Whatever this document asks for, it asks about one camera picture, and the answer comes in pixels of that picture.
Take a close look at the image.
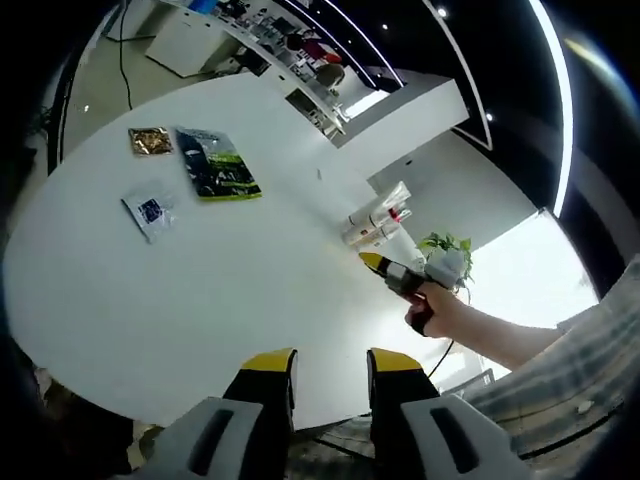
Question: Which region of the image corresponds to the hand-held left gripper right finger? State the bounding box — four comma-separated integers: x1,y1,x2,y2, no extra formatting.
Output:
367,347,532,480

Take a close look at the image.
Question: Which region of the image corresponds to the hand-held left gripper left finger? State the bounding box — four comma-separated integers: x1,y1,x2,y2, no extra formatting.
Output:
149,347,299,480

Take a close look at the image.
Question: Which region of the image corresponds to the white skincare bottle red label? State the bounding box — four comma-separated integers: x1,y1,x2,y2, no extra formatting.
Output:
341,223,387,247

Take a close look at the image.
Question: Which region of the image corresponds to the red-capped skincare bottle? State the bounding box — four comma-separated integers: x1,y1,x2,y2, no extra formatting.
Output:
374,207,414,237

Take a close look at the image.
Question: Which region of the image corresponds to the tall white skincare tube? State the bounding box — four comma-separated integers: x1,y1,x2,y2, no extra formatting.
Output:
348,180,412,229

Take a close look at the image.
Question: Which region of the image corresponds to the dark green skincare sachet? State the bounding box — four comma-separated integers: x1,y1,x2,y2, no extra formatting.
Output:
174,127,264,202

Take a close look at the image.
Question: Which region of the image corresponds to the clear blue skincare sachet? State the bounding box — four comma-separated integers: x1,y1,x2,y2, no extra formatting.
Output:
120,182,179,245

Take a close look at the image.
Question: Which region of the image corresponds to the gold foil skincare sachet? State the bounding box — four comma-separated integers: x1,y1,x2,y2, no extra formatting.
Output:
128,126,175,157

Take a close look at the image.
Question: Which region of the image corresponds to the person's right hand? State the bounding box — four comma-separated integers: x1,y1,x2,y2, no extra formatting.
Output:
404,287,464,339

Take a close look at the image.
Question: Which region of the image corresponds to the green potted plant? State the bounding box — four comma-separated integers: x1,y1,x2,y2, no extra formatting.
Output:
417,232,475,291

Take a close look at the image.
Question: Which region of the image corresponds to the large bright window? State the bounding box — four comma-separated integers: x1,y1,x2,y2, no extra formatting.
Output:
464,209,601,331

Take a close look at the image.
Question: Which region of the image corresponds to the person's plaid shirt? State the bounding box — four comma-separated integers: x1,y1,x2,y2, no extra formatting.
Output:
464,259,640,461

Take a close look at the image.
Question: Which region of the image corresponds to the long ceiling light strip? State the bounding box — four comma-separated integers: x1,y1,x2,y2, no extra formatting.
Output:
529,0,576,219

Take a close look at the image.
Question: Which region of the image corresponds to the white office desk row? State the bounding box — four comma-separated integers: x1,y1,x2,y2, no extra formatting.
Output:
144,0,351,136

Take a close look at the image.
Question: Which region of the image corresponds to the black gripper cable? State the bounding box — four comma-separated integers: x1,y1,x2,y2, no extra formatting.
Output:
424,337,456,376

